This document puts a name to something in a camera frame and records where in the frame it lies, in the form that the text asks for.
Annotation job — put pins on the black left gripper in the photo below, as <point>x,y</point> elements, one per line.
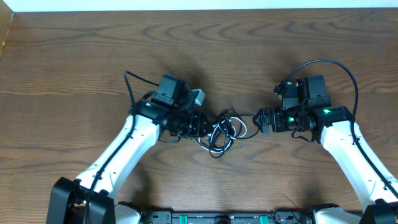
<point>199,127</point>

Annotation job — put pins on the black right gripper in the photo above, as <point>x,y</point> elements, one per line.
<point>277,124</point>

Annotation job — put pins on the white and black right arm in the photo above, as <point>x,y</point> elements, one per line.
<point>333,127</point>

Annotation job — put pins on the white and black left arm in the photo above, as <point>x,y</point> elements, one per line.
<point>91,196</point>

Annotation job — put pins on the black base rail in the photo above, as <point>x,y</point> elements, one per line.
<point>217,217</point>

